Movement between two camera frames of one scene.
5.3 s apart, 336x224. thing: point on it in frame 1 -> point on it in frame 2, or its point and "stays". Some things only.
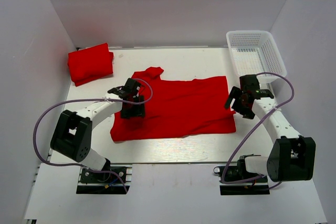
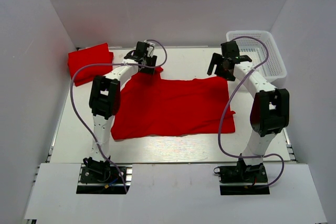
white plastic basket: x=253 y=52 stays
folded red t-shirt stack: x=90 y=63 stays
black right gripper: x=247 y=113 -> x=216 y=59
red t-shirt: x=182 y=107 stays
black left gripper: x=139 y=111 -> x=152 y=60
